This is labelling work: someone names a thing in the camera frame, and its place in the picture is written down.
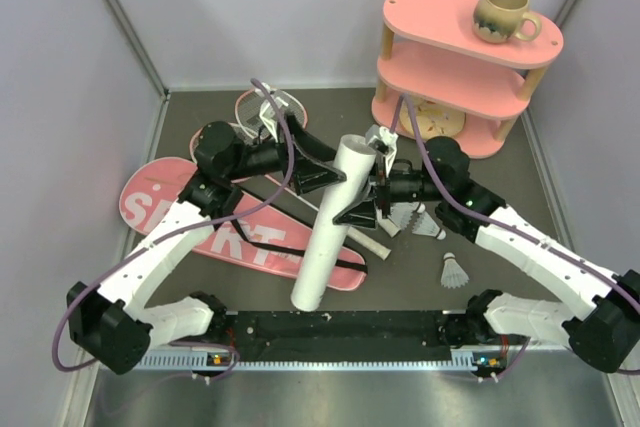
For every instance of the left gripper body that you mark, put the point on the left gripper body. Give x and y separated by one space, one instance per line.
267 156

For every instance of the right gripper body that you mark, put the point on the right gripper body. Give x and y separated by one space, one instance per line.
397 186

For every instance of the shuttlecock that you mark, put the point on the shuttlecock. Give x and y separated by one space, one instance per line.
401 215
425 225
417 207

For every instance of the white shuttlecock tube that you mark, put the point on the white shuttlecock tube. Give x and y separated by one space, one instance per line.
355 159

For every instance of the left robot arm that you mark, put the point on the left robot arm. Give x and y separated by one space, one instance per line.
110 319

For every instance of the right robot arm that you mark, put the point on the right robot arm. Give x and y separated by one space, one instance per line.
596 310

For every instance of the lower pink badminton racket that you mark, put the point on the lower pink badminton racket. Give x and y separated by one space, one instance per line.
350 237

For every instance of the pink badminton racket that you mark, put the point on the pink badminton racket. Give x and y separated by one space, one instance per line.
350 237
254 113

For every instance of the upper pink badminton racket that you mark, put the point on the upper pink badminton racket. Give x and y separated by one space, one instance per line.
254 113

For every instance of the decorated round plate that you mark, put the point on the decorated round plate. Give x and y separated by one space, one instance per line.
435 119

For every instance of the pink racket bag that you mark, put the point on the pink racket bag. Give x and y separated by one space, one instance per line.
152 189

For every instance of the shuttlecock front alone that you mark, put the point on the shuttlecock front alone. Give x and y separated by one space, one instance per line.
453 275

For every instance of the pink three-tier shelf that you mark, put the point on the pink three-tier shelf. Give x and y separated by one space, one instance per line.
430 51

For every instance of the beige ceramic mug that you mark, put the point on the beige ceramic mug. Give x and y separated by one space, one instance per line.
497 21

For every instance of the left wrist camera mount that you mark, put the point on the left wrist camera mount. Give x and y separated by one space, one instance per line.
273 101

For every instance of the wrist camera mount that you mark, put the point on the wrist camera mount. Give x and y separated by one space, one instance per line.
273 101
381 139

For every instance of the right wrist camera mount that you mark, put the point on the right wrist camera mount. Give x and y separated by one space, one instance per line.
381 139

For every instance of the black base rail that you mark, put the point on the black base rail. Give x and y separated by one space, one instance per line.
339 340

